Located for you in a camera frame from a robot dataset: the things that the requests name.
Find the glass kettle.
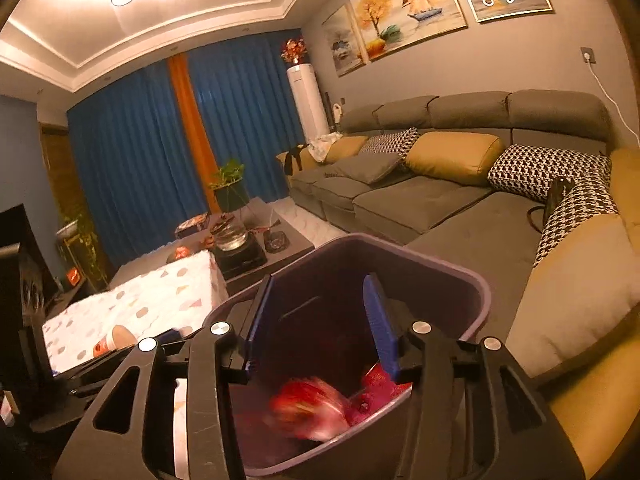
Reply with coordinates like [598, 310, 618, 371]
[215, 224, 251, 254]

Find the houndstooth cushion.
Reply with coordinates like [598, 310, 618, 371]
[487, 145, 612, 202]
[360, 127, 421, 156]
[532, 170, 622, 269]

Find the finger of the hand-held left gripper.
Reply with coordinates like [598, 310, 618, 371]
[67, 329, 193, 397]

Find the red gold flower arrangement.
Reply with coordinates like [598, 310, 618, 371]
[280, 36, 307, 66]

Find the white clothing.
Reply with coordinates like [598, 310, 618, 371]
[307, 132, 344, 161]

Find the grey television cabinet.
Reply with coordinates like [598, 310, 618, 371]
[50, 275, 114, 312]

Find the dark coffee table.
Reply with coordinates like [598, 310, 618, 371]
[110, 197, 317, 292]

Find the black clothing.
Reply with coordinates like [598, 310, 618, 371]
[281, 145, 311, 177]

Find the blue curtain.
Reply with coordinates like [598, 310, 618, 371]
[67, 60, 212, 269]
[187, 30, 312, 207]

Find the grey plastic waste bin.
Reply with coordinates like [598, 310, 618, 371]
[200, 234, 493, 466]

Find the red foil snack bag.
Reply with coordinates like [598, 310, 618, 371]
[270, 377, 352, 442]

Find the tree and sailboat painting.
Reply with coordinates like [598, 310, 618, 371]
[348, 0, 469, 64]

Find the potted plant on gold stand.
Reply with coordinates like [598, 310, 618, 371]
[55, 212, 102, 282]

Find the grey sofa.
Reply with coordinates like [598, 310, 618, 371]
[276, 89, 640, 361]

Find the white cable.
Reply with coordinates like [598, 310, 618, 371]
[587, 62, 640, 152]

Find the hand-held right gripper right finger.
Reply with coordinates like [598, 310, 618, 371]
[362, 274, 587, 480]

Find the black tea stove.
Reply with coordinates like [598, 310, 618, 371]
[215, 240, 269, 272]

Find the red white paper bag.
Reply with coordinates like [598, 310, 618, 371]
[361, 364, 414, 394]

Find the orange curtain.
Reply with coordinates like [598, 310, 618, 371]
[167, 54, 219, 177]

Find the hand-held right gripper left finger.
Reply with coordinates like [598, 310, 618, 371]
[52, 274, 275, 480]

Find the flat printed box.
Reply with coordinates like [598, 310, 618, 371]
[175, 215, 211, 239]

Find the potted plant in black pot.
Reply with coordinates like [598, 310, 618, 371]
[209, 159, 249, 214]

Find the white standing air conditioner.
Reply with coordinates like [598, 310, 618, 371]
[287, 64, 334, 144]

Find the small landscape painting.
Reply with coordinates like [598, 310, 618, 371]
[321, 5, 369, 77]

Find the patterned white tablecloth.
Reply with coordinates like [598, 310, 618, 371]
[42, 250, 227, 377]

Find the black television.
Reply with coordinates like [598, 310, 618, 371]
[0, 204, 57, 312]

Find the peach paper cup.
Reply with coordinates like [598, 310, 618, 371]
[92, 325, 137, 359]

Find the large yellow cushion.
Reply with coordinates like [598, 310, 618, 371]
[544, 349, 640, 480]
[505, 214, 640, 377]

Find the grey cushion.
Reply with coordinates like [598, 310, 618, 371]
[340, 152, 407, 184]

